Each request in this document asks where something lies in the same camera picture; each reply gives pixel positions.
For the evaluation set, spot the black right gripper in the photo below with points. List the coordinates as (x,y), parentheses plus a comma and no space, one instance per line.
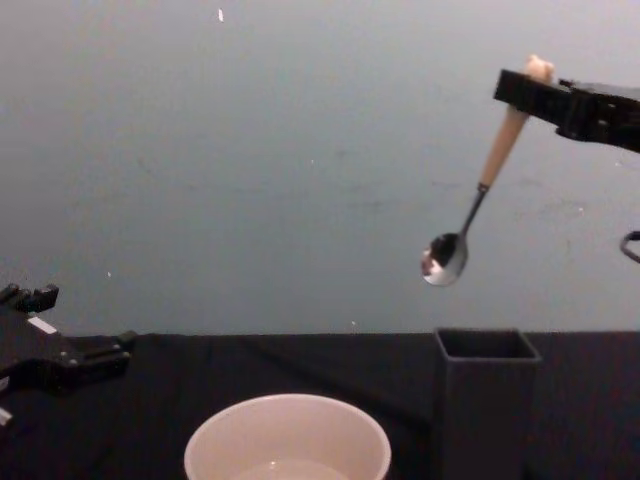
(607,117)

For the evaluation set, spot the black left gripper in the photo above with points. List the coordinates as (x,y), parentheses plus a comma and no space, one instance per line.
(35,355)

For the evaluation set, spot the black table cloth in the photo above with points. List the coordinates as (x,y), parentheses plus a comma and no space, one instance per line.
(280,362)

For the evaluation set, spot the white round bowl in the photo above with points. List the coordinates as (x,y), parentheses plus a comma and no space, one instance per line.
(287,435)

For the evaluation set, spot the dark grey square container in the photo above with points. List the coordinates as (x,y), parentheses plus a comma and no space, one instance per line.
(482,405)

